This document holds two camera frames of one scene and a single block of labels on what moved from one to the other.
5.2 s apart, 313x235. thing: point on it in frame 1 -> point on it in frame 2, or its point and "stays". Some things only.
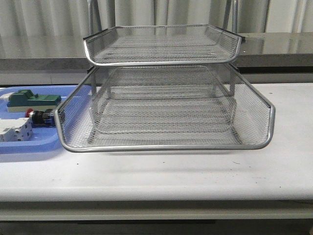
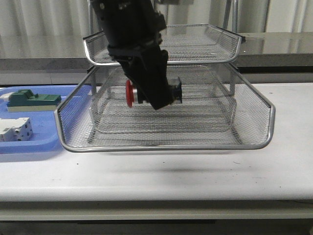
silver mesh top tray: (161, 44) stays
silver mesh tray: (163, 108) stays
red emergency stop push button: (46, 118) -> (134, 94)
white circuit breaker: (15, 129) stays
